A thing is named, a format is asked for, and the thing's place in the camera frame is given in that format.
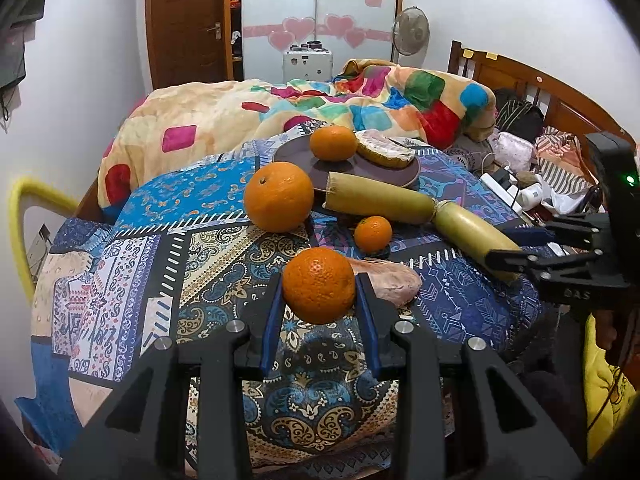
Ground colourful patchwork quilt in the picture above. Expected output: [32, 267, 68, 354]
[97, 59, 497, 211]

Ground black bag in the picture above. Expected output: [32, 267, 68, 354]
[494, 87, 546, 144]

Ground wooden bed headboard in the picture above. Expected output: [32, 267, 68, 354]
[447, 40, 632, 153]

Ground dark hanging clothes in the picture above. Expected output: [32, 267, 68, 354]
[0, 22, 27, 92]

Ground large orange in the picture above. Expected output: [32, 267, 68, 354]
[243, 161, 315, 233]

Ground standing fan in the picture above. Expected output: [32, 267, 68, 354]
[391, 6, 431, 67]

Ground white power strip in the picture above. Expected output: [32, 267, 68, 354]
[479, 171, 524, 209]

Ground brown wooden door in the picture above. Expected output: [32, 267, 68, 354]
[145, 0, 227, 92]

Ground dark brown plate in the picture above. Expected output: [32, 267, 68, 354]
[272, 136, 422, 190]

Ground white bottle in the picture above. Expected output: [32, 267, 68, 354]
[518, 182, 546, 212]

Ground medium orange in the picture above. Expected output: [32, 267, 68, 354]
[282, 246, 358, 325]
[309, 125, 359, 162]

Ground small orange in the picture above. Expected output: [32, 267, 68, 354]
[354, 215, 393, 254]

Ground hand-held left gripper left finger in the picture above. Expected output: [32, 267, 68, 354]
[57, 271, 286, 480]

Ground pink pouch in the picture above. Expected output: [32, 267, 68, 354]
[492, 131, 537, 174]

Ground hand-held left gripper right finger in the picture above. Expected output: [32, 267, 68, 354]
[355, 275, 589, 480]

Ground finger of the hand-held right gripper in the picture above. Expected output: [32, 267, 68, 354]
[500, 212, 610, 254]
[484, 247, 603, 285]

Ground striped cloth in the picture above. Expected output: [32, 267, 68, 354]
[534, 126, 597, 197]

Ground blue patterned blanket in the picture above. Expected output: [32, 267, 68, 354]
[15, 132, 547, 480]

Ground yellow cloth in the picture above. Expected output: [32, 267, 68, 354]
[581, 314, 637, 461]

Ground wardrobe with pink hearts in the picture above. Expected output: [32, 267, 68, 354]
[242, 0, 402, 84]

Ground white hard case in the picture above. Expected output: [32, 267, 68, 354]
[281, 42, 335, 84]

